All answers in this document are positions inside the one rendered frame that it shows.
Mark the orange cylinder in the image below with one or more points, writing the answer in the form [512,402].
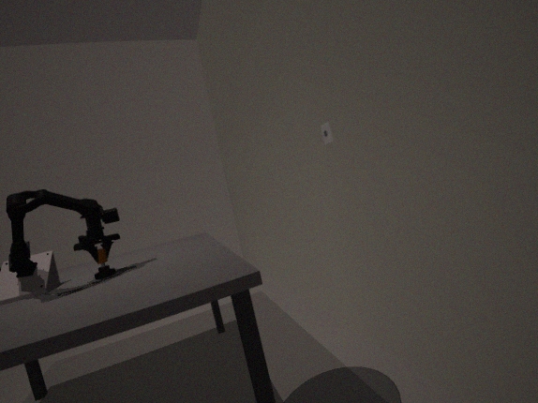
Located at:
[102,255]

